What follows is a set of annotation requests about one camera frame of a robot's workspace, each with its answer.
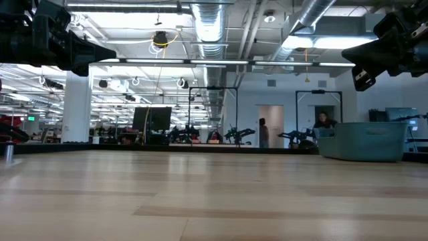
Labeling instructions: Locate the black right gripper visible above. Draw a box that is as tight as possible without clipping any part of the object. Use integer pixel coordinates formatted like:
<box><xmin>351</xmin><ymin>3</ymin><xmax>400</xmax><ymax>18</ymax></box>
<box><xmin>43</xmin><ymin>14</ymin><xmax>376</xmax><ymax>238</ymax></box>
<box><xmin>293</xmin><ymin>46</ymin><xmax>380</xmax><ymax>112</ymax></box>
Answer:
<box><xmin>341</xmin><ymin>29</ymin><xmax>428</xmax><ymax>92</ymax></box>

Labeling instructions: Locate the person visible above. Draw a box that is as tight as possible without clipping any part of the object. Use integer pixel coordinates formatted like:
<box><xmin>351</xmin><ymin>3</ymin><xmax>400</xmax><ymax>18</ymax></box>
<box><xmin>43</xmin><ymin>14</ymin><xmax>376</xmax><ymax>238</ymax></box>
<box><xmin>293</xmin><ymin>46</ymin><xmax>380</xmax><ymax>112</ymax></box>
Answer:
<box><xmin>258</xmin><ymin>117</ymin><xmax>270</xmax><ymax>149</ymax></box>
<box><xmin>313</xmin><ymin>112</ymin><xmax>338</xmax><ymax>130</ymax></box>

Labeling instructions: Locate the hanging yellow cord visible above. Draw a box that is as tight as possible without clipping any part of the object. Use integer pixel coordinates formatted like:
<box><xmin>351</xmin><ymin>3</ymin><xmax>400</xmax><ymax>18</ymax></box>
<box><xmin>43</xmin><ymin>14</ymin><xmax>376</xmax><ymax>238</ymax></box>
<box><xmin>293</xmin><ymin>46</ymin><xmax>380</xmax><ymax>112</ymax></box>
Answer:
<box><xmin>304</xmin><ymin>48</ymin><xmax>310</xmax><ymax>83</ymax></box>

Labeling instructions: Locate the teal plastic bin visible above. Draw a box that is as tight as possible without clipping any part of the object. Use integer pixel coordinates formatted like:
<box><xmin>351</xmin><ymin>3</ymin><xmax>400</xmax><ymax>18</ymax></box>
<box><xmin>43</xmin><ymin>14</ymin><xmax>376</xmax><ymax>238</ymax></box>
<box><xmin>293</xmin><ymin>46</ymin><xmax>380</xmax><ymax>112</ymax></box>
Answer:
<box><xmin>314</xmin><ymin>121</ymin><xmax>409</xmax><ymax>163</ymax></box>

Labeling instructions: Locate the black monitor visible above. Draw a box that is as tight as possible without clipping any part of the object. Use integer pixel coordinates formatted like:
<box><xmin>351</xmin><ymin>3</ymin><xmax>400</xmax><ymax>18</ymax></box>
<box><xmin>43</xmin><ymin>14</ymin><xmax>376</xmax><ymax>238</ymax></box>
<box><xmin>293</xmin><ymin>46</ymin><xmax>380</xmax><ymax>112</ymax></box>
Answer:
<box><xmin>132</xmin><ymin>106</ymin><xmax>173</xmax><ymax>132</ymax></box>

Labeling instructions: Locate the black ceiling cable reel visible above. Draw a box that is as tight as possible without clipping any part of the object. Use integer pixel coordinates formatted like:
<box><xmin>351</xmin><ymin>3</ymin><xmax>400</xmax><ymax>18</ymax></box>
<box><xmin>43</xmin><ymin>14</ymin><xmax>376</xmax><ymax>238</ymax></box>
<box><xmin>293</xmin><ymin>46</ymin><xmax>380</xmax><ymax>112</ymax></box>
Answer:
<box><xmin>152</xmin><ymin>30</ymin><xmax>170</xmax><ymax>48</ymax></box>

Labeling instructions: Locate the black metal frame stand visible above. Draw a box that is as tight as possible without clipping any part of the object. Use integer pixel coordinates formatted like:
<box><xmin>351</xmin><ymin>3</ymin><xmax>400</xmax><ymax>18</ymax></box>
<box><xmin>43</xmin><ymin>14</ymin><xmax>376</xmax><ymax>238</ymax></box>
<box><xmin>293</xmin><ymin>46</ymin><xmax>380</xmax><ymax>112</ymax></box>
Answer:
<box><xmin>295</xmin><ymin>89</ymin><xmax>343</xmax><ymax>148</ymax></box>
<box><xmin>188</xmin><ymin>86</ymin><xmax>239</xmax><ymax>147</ymax></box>

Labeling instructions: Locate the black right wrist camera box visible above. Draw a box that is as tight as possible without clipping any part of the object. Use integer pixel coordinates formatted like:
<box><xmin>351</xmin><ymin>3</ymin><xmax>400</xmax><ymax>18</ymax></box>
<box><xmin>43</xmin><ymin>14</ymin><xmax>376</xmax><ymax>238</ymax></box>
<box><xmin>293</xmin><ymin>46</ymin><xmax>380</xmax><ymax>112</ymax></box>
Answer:
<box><xmin>373</xmin><ymin>12</ymin><xmax>404</xmax><ymax>40</ymax></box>

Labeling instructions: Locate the metal cylinder post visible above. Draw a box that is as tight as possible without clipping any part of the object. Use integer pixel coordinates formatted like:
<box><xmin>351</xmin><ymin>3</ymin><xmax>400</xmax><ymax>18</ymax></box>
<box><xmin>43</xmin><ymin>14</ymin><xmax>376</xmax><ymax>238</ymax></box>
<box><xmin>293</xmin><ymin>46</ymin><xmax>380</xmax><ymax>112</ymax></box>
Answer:
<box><xmin>4</xmin><ymin>140</ymin><xmax>15</xmax><ymax>164</ymax></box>

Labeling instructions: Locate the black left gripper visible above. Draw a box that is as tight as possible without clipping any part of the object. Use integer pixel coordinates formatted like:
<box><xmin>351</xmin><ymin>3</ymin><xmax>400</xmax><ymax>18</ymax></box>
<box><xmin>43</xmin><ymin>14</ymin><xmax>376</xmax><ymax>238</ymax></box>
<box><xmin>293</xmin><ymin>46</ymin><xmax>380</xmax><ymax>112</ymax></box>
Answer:
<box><xmin>31</xmin><ymin>0</ymin><xmax>117</xmax><ymax>77</ymax></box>

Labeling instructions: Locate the white building column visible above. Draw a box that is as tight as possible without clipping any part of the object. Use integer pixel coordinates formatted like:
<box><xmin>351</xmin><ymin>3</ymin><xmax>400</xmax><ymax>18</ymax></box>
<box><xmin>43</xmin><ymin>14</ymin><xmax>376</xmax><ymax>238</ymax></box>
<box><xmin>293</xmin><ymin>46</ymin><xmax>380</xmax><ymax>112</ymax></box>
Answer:
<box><xmin>61</xmin><ymin>68</ymin><xmax>93</xmax><ymax>144</ymax></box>

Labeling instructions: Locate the long ceiling light bar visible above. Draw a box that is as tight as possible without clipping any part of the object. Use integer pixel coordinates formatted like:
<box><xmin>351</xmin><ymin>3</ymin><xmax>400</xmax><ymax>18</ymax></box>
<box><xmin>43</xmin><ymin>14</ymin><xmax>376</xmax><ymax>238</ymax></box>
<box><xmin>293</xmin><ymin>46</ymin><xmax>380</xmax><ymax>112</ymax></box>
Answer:
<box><xmin>90</xmin><ymin>57</ymin><xmax>357</xmax><ymax>69</ymax></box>

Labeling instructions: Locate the grey desk monitor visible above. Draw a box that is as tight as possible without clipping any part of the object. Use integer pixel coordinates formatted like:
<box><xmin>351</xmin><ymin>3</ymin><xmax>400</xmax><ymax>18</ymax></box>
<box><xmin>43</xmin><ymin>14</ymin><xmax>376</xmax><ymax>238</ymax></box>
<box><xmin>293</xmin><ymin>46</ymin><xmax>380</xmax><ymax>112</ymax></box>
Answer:
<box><xmin>385</xmin><ymin>106</ymin><xmax>418</xmax><ymax>127</ymax></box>

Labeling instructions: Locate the silver ribbed ventilation duct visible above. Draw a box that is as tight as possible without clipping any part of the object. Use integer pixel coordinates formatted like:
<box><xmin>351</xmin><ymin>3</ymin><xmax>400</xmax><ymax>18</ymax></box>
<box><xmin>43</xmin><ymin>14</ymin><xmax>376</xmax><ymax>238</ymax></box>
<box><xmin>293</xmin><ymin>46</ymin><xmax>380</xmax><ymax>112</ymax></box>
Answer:
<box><xmin>190</xmin><ymin>0</ymin><xmax>230</xmax><ymax>118</ymax></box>

